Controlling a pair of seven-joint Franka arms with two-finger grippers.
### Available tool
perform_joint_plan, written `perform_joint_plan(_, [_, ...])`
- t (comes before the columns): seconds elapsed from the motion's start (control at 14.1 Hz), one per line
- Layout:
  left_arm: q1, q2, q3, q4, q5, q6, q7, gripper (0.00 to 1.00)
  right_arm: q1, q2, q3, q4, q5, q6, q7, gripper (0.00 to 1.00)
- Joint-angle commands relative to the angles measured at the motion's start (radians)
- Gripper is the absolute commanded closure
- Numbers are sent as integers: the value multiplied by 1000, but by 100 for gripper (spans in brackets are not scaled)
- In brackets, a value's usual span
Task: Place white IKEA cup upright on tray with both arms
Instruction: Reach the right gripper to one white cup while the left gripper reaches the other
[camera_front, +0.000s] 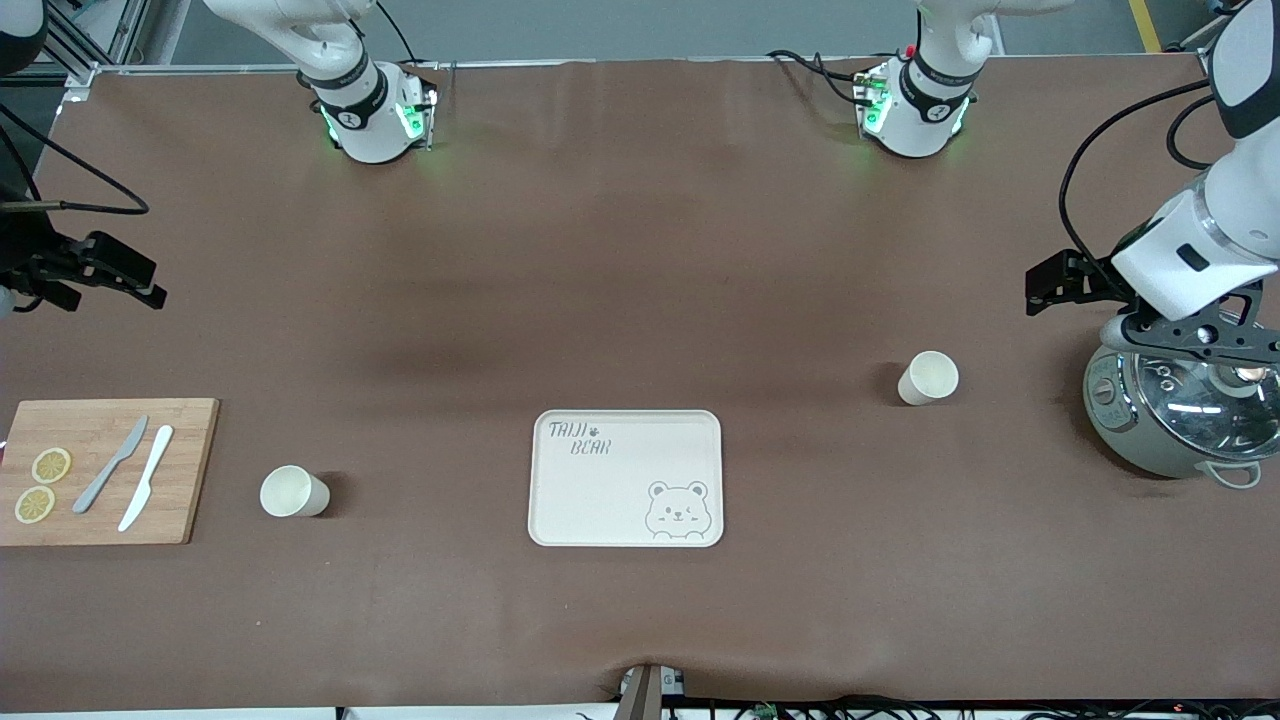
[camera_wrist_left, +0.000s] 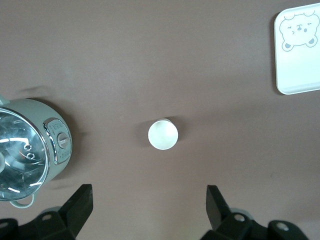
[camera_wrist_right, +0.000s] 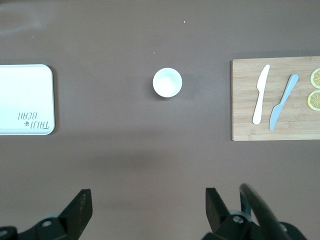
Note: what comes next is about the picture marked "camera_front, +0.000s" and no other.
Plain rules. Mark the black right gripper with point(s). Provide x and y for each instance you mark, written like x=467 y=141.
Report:
x=30 y=255

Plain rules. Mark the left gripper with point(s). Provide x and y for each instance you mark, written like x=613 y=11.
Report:
x=1093 y=279

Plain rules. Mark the white plastic cup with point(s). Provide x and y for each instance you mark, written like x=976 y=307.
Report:
x=294 y=491
x=929 y=378

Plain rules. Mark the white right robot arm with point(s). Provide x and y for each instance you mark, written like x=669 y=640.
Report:
x=365 y=125

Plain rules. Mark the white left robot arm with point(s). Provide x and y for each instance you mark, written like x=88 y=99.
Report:
x=915 y=120

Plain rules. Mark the white bear print tray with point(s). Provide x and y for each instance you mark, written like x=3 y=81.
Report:
x=625 y=480

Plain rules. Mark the pale green electric pot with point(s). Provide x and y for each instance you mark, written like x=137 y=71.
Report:
x=1110 y=420

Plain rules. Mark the glass pot lid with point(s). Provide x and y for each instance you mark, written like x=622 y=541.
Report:
x=1200 y=410

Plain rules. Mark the grey plastic knife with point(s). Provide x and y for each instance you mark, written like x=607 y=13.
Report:
x=110 y=465

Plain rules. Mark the lemon slice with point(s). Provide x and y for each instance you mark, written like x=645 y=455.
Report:
x=51 y=465
x=35 y=504

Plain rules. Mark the wooden cutting board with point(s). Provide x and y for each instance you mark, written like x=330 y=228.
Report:
x=185 y=470

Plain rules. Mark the white plastic knife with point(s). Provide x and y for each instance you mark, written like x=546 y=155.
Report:
x=146 y=490

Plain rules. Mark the aluminium frame profile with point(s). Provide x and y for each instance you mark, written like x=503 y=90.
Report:
x=100 y=35

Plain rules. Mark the grey metal mount bracket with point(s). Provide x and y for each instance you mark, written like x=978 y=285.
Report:
x=648 y=692

